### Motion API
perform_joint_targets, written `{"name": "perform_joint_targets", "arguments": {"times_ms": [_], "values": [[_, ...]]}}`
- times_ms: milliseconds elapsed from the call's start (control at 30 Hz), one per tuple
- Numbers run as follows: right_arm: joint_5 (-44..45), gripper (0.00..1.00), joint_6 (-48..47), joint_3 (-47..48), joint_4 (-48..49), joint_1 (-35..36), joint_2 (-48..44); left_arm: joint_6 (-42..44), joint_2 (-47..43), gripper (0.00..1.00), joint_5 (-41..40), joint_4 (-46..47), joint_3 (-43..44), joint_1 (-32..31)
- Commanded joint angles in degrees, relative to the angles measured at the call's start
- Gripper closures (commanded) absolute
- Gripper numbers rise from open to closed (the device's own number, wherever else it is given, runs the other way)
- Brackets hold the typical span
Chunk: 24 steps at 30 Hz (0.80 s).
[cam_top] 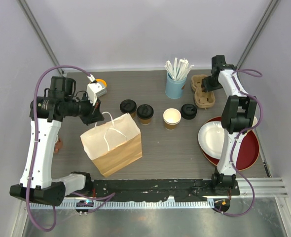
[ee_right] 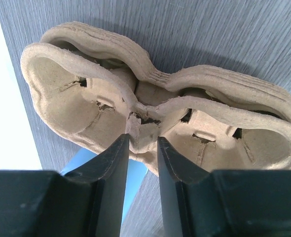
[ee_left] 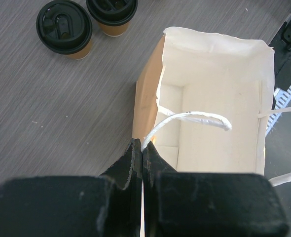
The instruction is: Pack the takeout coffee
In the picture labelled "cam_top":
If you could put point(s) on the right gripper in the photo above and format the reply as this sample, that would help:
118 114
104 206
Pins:
206 87

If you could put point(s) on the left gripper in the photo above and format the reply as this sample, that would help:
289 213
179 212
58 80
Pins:
94 114

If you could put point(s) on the cardboard cup carrier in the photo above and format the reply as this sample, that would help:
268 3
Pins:
202 99

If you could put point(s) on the black lid stack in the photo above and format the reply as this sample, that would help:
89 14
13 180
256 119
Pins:
188 111

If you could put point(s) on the black coffee cup lid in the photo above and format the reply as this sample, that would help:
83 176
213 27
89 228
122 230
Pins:
128 106

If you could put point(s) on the brown paper bag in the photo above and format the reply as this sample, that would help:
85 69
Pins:
113 145

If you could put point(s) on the brown paper cup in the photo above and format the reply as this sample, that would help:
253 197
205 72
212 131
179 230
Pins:
145 120
132 114

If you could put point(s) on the stack of paper cups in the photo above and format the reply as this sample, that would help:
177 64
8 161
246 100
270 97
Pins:
172 118

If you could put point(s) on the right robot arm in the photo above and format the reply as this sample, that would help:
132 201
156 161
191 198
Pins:
236 119

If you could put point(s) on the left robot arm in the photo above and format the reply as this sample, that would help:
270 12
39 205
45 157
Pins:
60 100

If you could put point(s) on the white wrapped straws bundle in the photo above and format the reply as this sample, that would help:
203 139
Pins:
179 69

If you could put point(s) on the orange bowl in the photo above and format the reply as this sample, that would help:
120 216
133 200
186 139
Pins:
102 81

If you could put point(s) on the blue straw holder cup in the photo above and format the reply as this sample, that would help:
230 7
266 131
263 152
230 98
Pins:
174 89

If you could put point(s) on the pink mug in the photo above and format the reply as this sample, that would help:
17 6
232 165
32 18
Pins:
58 145

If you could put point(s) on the white paper plate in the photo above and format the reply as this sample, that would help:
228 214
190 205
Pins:
211 139

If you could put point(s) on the red round tray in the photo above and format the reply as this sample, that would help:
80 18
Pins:
249 150

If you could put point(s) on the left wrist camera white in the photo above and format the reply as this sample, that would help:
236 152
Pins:
95 90

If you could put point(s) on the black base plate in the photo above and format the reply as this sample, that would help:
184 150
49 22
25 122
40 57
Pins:
155 190

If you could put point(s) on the aluminium front rail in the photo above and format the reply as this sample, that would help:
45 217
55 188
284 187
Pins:
254 187

